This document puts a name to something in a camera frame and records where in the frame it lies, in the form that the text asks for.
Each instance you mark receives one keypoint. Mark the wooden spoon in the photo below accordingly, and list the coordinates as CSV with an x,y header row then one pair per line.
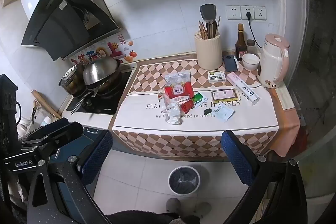
x,y
215,27

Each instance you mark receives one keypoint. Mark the bundle of wooden chopsticks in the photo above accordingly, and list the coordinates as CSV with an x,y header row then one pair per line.
x,y
203,29

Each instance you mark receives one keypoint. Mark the glass sliding door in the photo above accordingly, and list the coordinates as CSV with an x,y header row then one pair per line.
x,y
315,56

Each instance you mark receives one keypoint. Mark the black range hood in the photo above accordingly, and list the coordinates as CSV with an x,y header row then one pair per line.
x,y
60,22

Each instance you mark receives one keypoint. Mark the white bowl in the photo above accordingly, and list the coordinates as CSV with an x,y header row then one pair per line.
x,y
250,62

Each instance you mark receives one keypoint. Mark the white trash bin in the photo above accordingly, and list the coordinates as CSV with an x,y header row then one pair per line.
x,y
183,182

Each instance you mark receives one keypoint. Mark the white blue sachet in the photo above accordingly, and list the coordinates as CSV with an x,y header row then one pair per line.
x,y
225,112

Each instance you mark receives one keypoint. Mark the green white medicine box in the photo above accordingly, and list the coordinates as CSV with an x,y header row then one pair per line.
x,y
216,76

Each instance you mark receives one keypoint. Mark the pot with glass lid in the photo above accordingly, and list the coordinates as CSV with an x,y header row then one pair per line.
x,y
71,81

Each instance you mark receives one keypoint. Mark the dark blue phone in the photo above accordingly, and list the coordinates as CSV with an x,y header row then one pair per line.
x,y
230,63

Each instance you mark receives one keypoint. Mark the person's dark clothing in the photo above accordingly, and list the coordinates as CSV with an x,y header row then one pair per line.
x,y
141,217

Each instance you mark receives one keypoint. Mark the flat pink yellow box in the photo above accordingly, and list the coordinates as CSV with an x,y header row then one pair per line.
x,y
225,95

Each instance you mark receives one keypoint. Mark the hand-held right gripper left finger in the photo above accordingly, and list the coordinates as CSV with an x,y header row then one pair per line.
x,y
97,153

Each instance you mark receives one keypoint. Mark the red white plastic bag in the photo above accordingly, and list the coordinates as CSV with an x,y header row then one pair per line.
x,y
179,87

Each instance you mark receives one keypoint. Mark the red packet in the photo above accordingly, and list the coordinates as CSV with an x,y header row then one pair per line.
x,y
187,106

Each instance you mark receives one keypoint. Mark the cream utensil holder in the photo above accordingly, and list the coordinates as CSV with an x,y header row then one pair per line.
x,y
208,53

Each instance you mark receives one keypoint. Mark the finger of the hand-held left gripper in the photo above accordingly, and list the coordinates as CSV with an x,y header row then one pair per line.
x,y
65,134
50,128

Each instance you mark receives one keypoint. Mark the long pink white box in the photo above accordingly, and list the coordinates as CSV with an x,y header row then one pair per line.
x,y
242,88

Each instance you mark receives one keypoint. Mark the checkered tablecloth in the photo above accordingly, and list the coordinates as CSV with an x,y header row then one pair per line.
x,y
147,134

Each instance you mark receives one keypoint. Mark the grey slipper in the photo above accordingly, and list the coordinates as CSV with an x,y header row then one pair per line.
x,y
173,205
202,207

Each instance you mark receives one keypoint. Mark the small glass jar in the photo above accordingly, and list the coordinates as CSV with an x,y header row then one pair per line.
x,y
251,47

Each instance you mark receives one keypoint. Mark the green packet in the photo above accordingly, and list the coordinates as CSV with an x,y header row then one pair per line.
x,y
200,99

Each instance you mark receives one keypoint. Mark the small black object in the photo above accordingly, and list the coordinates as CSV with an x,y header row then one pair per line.
x,y
208,112

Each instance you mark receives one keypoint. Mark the black cooktop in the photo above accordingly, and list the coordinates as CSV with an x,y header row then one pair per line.
x,y
113,100

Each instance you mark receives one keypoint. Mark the black spatula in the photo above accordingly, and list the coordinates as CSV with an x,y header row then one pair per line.
x,y
208,12

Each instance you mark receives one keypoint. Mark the wooden rolling pin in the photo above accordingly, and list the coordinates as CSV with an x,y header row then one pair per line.
x,y
46,104

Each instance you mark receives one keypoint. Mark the dark sauce bottle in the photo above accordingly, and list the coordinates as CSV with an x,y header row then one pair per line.
x,y
240,48

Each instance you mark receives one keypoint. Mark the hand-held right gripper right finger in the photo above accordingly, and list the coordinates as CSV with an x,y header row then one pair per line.
x,y
236,158

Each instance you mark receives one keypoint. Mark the white wall socket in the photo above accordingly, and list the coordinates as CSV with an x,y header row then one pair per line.
x,y
233,12
247,8
260,13

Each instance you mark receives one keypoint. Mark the steel pot lid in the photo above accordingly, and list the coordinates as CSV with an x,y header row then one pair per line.
x,y
101,69

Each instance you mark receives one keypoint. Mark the colourful wall stickers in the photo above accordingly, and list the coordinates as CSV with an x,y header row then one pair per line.
x,y
115,49

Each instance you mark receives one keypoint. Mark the clear plastic wrapper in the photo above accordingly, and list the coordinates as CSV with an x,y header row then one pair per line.
x,y
172,113

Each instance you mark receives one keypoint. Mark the pink white electric kettle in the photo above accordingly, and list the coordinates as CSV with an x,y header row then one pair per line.
x,y
271,61

